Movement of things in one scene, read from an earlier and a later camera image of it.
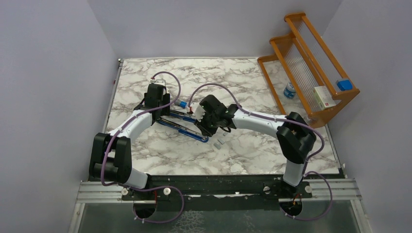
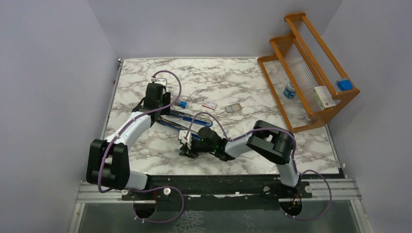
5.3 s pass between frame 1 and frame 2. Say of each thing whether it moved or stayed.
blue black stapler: stayed
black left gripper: stayed
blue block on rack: stayed
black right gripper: moved
